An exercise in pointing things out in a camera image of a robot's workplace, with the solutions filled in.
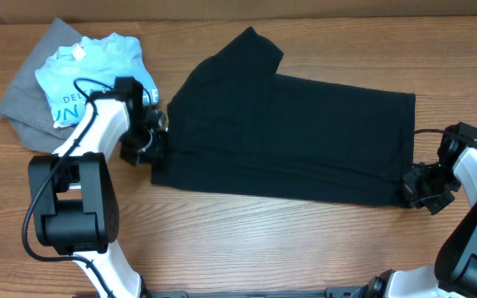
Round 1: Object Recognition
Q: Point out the brown cardboard backboard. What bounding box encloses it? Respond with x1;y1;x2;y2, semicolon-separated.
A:
0;0;477;24

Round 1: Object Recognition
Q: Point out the black t-shirt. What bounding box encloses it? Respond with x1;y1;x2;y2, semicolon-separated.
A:
152;28;416;207

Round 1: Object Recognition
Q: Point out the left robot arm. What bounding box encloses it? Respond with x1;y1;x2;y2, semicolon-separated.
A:
22;77;167;297

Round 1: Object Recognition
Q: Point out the folded grey t-shirt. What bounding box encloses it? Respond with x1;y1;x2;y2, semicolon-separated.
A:
0;18;82;153

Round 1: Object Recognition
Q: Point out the folded light blue t-shirt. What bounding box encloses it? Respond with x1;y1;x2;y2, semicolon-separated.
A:
35;32;159;128

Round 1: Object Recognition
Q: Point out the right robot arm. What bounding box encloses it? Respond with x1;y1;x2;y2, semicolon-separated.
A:
351;123;477;298

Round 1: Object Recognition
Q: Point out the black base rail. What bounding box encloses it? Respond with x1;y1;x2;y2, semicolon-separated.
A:
142;286;368;298

